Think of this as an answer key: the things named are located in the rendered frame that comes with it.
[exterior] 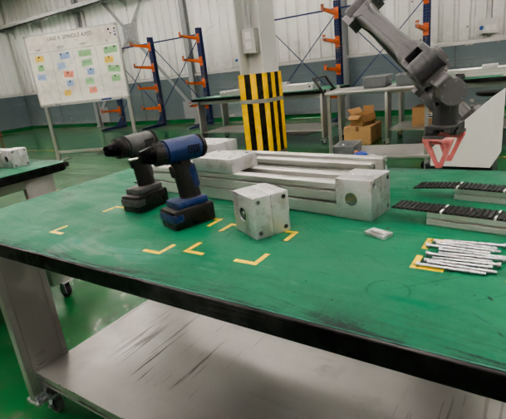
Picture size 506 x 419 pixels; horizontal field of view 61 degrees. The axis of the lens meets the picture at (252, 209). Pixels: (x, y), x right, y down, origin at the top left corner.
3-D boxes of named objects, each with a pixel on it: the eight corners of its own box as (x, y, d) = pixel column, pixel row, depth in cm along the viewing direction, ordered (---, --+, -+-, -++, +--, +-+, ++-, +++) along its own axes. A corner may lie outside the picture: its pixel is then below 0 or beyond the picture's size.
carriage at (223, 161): (258, 174, 128) (256, 151, 126) (233, 183, 121) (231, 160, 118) (220, 170, 138) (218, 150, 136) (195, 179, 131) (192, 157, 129)
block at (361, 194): (394, 205, 105) (394, 168, 102) (371, 222, 96) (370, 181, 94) (361, 201, 111) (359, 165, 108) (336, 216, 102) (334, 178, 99)
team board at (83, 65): (47, 172, 654) (12, 36, 594) (68, 165, 700) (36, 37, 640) (135, 167, 616) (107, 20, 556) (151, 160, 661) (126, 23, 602)
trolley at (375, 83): (431, 169, 431) (433, 63, 400) (431, 184, 383) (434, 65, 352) (329, 170, 470) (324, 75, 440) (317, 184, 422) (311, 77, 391)
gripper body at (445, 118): (423, 135, 101) (424, 103, 99) (437, 127, 109) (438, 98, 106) (452, 135, 97) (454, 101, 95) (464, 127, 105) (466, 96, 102)
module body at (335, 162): (387, 184, 123) (386, 155, 120) (371, 194, 116) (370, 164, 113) (198, 168, 174) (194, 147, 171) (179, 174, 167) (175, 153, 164)
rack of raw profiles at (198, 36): (100, 131, 1168) (81, 46, 1101) (125, 126, 1238) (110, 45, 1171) (191, 129, 986) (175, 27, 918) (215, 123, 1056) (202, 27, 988)
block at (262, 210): (299, 227, 98) (297, 187, 95) (257, 240, 93) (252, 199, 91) (277, 216, 107) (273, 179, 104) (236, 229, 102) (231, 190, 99)
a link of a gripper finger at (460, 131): (428, 165, 107) (429, 126, 104) (437, 158, 112) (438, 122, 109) (457, 165, 103) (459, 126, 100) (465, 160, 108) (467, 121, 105)
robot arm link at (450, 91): (434, 44, 99) (405, 73, 103) (443, 43, 89) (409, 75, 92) (469, 82, 100) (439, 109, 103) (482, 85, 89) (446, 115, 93)
